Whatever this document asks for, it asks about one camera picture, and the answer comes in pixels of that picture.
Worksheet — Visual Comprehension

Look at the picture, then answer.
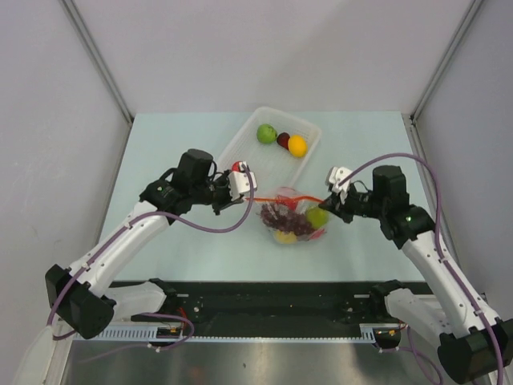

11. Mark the dark plum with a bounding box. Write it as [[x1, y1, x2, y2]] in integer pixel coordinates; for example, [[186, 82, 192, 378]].
[[277, 132, 290, 149]]

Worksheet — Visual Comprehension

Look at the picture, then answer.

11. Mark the white plastic basket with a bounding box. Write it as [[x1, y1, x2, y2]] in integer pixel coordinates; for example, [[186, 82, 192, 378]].
[[216, 107, 321, 193]]

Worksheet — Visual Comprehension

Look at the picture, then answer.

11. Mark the green custard apple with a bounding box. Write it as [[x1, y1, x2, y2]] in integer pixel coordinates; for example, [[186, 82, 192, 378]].
[[256, 124, 278, 144]]

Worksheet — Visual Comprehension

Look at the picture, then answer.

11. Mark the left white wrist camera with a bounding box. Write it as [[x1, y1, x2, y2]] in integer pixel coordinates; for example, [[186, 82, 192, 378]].
[[228, 161, 257, 198]]

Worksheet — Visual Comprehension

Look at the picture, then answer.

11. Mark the yellow green pear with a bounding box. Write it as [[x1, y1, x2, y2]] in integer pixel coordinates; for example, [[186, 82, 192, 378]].
[[305, 206, 329, 229]]

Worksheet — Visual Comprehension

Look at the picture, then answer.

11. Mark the right aluminium rail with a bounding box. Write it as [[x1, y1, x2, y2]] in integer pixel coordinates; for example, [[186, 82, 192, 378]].
[[402, 114, 460, 264]]

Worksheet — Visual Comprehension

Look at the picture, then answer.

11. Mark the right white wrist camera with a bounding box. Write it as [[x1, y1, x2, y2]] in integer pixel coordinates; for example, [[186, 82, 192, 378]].
[[325, 166, 353, 204]]

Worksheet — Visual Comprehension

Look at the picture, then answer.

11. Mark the white cable duct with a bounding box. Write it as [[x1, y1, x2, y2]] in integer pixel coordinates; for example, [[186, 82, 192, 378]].
[[360, 322, 406, 348], [93, 323, 185, 342]]

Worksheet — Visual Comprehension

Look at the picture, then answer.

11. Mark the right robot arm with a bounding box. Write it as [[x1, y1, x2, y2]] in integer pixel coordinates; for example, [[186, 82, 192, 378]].
[[320, 165, 512, 384]]

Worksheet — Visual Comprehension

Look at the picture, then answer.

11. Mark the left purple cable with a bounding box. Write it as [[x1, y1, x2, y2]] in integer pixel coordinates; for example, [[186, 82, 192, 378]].
[[46, 168, 255, 354]]

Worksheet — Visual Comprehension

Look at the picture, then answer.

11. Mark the right white cable duct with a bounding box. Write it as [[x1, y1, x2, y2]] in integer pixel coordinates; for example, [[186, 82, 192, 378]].
[[360, 322, 406, 348]]

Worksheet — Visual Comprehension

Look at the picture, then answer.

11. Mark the yellow green mango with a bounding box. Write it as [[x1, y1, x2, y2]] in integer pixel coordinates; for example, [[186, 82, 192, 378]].
[[274, 230, 297, 245]]

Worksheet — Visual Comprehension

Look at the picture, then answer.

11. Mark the dark purple grape bunch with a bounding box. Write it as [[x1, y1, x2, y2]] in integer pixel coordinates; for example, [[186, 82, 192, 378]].
[[259, 203, 314, 237]]

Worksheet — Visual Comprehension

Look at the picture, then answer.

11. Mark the left aluminium frame post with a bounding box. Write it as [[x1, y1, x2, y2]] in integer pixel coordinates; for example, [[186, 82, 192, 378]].
[[58, 0, 135, 128]]

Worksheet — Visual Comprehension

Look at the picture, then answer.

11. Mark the aluminium frame post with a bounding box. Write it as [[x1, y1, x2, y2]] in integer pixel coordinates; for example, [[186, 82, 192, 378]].
[[409, 0, 487, 124], [58, 0, 135, 128]]

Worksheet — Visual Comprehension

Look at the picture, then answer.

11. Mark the right aluminium frame post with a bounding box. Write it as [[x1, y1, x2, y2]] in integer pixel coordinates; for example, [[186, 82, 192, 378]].
[[409, 0, 487, 124]]

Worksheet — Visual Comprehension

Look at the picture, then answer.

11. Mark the left white cable duct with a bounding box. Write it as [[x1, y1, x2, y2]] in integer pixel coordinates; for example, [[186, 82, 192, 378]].
[[93, 323, 185, 342]]

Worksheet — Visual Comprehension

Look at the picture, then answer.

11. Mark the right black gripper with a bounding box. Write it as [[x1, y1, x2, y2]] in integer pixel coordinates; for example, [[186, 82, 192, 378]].
[[318, 184, 386, 225]]

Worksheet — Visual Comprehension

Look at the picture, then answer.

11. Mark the clear zip bag orange zipper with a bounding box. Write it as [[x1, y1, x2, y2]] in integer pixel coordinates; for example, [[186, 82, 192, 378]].
[[253, 187, 330, 245]]

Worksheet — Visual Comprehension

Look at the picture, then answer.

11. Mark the yellow lemon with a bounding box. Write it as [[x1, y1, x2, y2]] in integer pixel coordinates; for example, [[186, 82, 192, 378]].
[[288, 135, 308, 158]]

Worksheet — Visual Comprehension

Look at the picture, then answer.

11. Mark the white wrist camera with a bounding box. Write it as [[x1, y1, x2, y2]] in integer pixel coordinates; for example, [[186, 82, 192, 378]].
[[325, 166, 353, 204], [228, 161, 257, 198]]

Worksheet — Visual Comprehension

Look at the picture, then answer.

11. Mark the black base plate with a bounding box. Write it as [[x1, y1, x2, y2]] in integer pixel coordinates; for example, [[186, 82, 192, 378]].
[[107, 281, 434, 338]]

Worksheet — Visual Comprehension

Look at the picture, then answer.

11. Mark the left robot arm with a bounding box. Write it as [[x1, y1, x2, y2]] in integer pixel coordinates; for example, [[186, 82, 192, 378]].
[[45, 149, 257, 339]]

